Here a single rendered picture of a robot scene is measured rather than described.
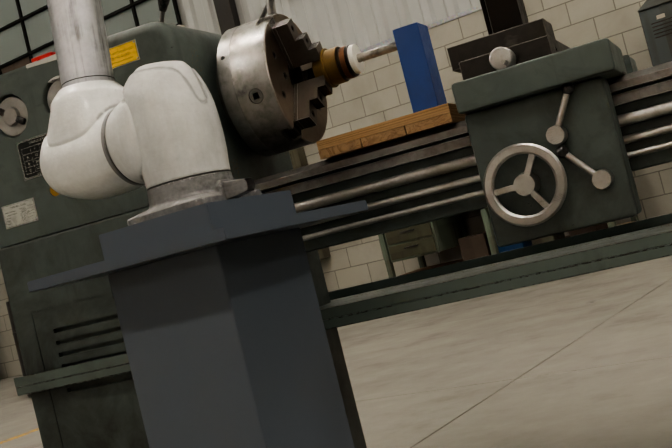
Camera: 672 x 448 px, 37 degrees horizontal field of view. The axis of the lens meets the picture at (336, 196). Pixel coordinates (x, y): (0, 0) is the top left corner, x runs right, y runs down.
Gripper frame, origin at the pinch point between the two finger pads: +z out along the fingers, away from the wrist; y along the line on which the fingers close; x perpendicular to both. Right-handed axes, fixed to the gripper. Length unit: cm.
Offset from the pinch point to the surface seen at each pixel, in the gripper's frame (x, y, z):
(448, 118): -30, -11, 48
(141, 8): 482, 734, -320
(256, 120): 13.9, -7.4, 35.8
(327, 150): -2.8, -11.0, 47.6
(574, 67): -58, -23, 48
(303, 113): 4.6, -2.1, 36.2
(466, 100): -37, -23, 48
